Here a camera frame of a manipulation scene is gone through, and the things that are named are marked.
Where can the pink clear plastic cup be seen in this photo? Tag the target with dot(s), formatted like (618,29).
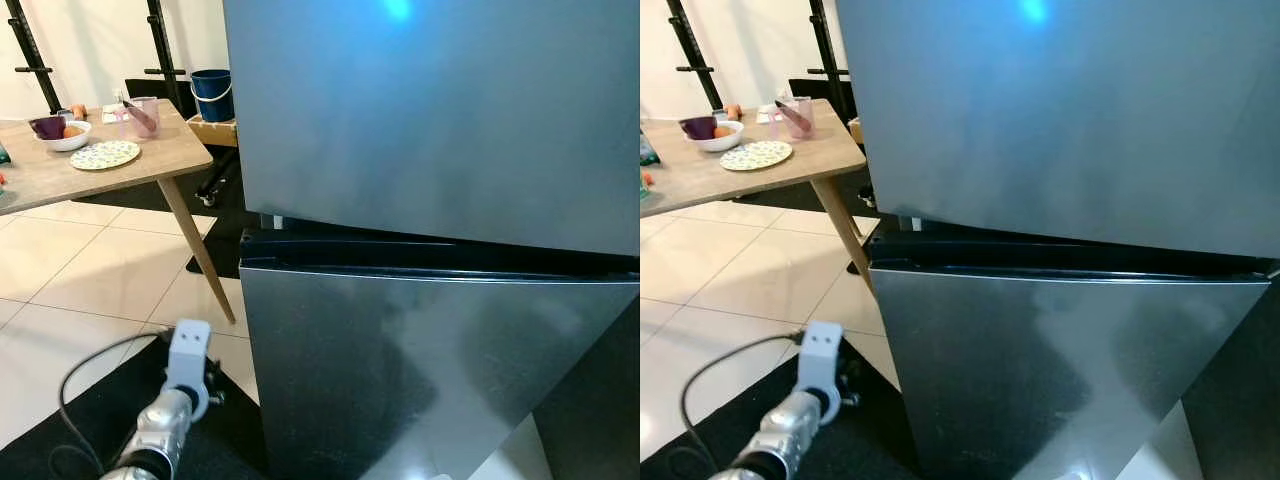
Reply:
(808,108)
(153,108)

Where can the pale patterned plate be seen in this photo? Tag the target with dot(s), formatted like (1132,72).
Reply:
(755,155)
(105,155)

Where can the white bowl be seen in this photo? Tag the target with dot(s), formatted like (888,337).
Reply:
(72,144)
(722,145)

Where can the maroon utensil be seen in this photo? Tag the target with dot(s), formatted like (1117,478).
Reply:
(797,120)
(143,118)

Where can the small red item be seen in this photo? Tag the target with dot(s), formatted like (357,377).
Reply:
(646,181)

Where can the white paper sheet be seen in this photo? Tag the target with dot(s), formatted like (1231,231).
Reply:
(765,116)
(110,115)

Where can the blue bucket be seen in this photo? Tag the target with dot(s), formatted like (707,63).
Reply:
(212,98)

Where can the light wooden table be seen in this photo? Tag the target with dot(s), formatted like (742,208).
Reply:
(40,175)
(700,175)

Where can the wooden crate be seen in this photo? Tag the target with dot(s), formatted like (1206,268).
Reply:
(856,130)
(215,133)

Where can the black metal frame stand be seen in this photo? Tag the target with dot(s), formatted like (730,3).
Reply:
(693,50)
(31,50)

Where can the grey steel freezer door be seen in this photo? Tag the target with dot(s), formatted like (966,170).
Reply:
(1050,120)
(430,120)

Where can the purple cup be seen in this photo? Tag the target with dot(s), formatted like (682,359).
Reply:
(47,127)
(698,127)

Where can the orange fruit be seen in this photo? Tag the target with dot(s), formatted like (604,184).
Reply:
(73,131)
(722,132)

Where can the small brown item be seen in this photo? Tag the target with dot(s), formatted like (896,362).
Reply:
(733,111)
(78,111)

